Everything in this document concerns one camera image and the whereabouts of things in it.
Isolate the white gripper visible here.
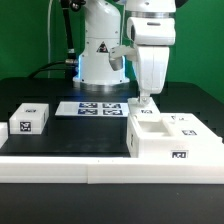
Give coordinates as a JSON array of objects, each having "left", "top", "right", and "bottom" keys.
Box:
[{"left": 133, "top": 45, "right": 169, "bottom": 105}]

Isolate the white cabinet body box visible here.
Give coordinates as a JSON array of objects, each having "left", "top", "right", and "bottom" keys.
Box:
[{"left": 126, "top": 116, "right": 224, "bottom": 159}]

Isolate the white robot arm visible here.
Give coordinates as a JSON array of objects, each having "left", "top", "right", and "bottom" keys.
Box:
[{"left": 59, "top": 0, "right": 188, "bottom": 106}]

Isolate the white cabinet top box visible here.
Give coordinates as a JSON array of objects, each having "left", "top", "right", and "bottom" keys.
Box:
[{"left": 9, "top": 103, "right": 49, "bottom": 134}]

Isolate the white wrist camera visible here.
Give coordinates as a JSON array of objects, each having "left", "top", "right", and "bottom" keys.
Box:
[{"left": 109, "top": 45, "right": 136, "bottom": 71}]

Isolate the white table border frame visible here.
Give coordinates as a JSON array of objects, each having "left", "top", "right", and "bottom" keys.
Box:
[{"left": 0, "top": 147, "right": 224, "bottom": 184}]

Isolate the white marker base plate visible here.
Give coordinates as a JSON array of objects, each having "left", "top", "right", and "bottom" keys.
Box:
[{"left": 55, "top": 101, "right": 129, "bottom": 117}]

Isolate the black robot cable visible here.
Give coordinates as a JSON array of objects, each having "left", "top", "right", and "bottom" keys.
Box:
[{"left": 27, "top": 0, "right": 87, "bottom": 80}]

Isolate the white thin cable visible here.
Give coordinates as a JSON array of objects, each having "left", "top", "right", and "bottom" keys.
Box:
[{"left": 47, "top": 0, "right": 54, "bottom": 80}]

